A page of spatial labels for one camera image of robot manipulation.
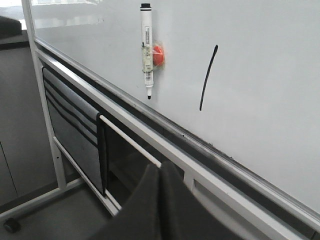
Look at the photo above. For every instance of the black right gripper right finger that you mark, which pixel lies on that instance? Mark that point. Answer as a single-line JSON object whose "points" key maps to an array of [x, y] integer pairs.
{"points": [[181, 215]]}

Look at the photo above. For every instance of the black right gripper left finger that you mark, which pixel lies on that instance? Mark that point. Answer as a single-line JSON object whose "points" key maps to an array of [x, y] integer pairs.
{"points": [[138, 219]]}

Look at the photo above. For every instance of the red round magnet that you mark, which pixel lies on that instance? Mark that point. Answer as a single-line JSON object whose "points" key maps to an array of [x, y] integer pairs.
{"points": [[158, 56]]}

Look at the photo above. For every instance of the white whiteboard marker pen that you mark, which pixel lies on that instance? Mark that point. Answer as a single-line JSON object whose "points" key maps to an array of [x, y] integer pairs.
{"points": [[147, 47]]}

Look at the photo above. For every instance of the white metal whiteboard stand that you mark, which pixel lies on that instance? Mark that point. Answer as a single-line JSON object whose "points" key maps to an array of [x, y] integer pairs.
{"points": [[125, 150]]}

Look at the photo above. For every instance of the large white whiteboard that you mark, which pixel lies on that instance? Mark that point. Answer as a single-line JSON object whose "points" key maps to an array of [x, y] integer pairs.
{"points": [[240, 80]]}

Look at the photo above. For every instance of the grey fabric pocket organizer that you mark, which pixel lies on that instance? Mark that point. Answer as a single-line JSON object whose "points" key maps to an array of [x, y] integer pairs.
{"points": [[75, 122]]}

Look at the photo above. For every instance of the black caster wheel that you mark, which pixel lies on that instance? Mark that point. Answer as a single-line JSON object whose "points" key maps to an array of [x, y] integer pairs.
{"points": [[11, 225]]}

